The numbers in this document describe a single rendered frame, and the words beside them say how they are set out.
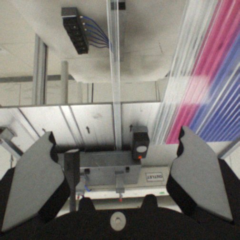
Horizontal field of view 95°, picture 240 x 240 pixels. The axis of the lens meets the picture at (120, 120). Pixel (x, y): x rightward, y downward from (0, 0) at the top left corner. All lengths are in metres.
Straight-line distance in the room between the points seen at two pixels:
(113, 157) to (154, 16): 0.51
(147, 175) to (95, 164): 0.21
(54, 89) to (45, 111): 2.05
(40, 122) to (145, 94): 1.88
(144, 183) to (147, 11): 0.60
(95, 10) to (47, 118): 0.40
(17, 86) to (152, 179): 2.62
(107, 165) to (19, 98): 2.44
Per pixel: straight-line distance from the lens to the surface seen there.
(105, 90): 2.05
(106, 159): 0.33
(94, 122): 0.28
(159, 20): 0.58
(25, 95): 2.59
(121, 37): 0.54
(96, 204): 0.55
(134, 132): 0.28
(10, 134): 0.39
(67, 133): 0.32
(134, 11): 0.54
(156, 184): 0.46
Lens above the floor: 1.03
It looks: 6 degrees down
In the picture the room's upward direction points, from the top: 178 degrees clockwise
